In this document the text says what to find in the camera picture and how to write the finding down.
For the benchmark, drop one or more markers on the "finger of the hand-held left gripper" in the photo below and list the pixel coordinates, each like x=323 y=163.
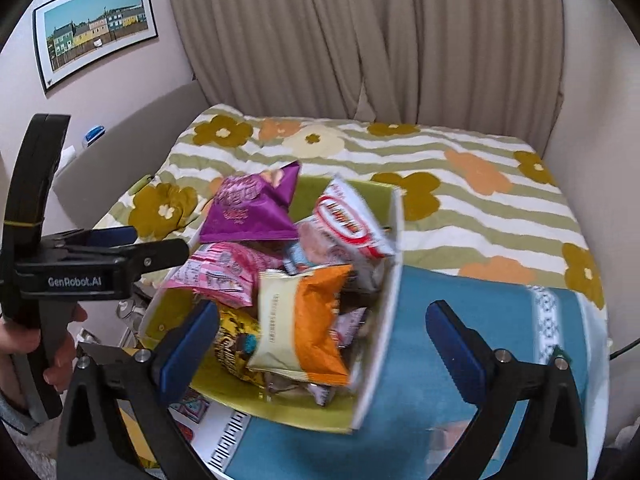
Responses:
x=160 y=255
x=115 y=236

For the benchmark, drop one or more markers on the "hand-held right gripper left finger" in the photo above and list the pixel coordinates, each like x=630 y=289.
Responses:
x=187 y=355

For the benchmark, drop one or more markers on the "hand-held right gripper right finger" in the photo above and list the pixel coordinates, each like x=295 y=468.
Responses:
x=456 y=350

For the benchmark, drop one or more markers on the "gold chocolate snack bag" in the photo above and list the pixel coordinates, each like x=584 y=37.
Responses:
x=232 y=345

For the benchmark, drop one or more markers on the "pink snack bag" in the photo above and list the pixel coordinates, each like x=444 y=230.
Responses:
x=220 y=272

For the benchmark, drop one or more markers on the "purple snack bag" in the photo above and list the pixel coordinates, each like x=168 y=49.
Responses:
x=245 y=210

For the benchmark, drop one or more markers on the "cream and orange snack bag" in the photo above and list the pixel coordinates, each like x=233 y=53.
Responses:
x=300 y=330

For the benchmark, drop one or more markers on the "white red snack bag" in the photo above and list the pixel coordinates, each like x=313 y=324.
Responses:
x=350 y=225

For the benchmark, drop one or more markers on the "green cardboard box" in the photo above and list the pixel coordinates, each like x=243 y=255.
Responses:
x=320 y=197

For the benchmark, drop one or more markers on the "person's left hand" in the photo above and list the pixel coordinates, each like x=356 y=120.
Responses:
x=20 y=345

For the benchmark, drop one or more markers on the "small patterned box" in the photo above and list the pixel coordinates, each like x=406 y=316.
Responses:
x=192 y=405

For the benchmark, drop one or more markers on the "teal patterned blanket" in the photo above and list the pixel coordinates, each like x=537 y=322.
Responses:
x=515 y=310

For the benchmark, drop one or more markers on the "small white object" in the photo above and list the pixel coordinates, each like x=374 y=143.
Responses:
x=67 y=157

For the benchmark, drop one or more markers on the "grey padded headboard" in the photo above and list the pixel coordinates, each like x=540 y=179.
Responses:
x=125 y=140

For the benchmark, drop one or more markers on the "small blue object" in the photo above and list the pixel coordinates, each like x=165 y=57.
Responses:
x=94 y=135

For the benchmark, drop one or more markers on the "pink white snack packet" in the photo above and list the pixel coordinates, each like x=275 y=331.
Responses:
x=350 y=327

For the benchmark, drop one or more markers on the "floral striped bed cover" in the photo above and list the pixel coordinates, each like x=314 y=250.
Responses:
x=450 y=210

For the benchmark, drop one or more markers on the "white pillow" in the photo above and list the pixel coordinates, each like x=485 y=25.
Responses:
x=627 y=437

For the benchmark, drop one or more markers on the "beige curtain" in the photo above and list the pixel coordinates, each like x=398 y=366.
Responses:
x=350 y=35

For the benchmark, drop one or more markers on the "framed wall poster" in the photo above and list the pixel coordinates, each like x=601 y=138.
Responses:
x=95 y=25

